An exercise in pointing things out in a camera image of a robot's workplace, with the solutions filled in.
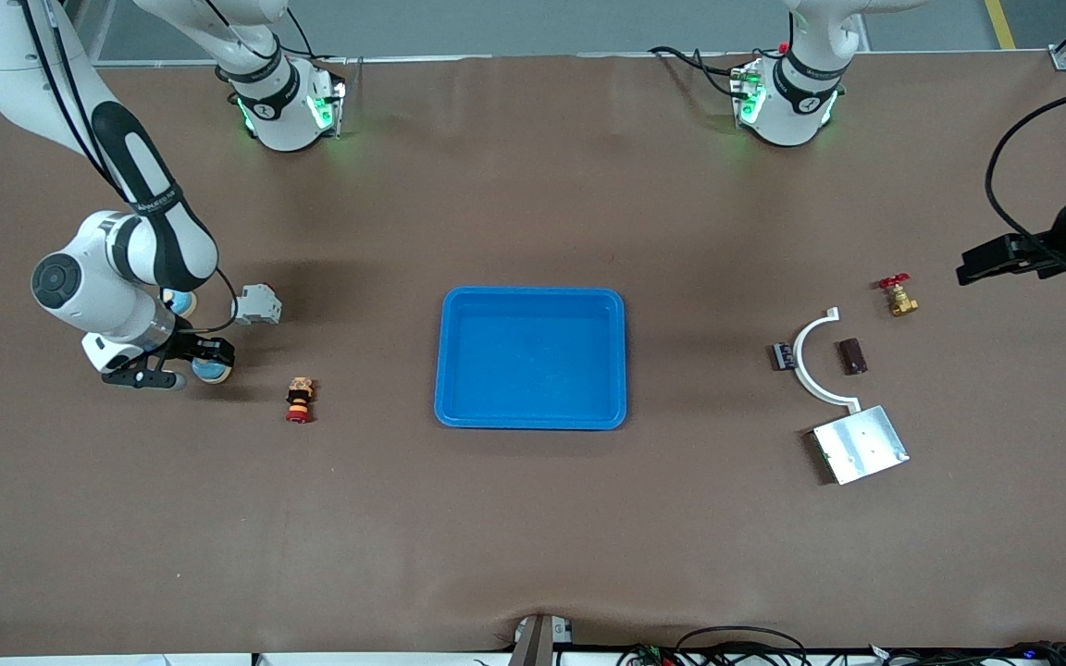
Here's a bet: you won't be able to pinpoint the blue plastic tray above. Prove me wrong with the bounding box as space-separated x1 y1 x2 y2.
433 286 628 431

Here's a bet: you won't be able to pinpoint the looped black cable bundle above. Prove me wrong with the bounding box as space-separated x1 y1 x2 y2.
616 626 812 666

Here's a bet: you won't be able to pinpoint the brass valve red handle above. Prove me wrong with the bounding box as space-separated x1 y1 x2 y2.
877 273 920 317

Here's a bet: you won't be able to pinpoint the white circuit breaker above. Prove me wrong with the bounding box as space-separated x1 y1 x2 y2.
230 283 283 326

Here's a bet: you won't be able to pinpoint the black right arm base cable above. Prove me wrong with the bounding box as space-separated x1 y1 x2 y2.
283 9 353 66

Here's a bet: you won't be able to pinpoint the black left arm base cables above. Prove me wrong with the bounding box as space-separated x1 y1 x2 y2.
649 44 751 101

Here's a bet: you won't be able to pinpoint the metal table edge bracket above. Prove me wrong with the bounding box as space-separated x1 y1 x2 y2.
512 613 576 666

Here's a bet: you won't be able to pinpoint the square aluminium plate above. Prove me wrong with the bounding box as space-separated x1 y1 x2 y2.
811 404 911 486

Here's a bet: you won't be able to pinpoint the tangled black cable bundle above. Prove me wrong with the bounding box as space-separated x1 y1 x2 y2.
866 640 1066 666

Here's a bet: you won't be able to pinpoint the white curved plastic bracket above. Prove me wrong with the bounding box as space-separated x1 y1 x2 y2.
791 307 862 413

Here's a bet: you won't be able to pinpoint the orange red stacked push button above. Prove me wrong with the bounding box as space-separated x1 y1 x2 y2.
285 376 316 425

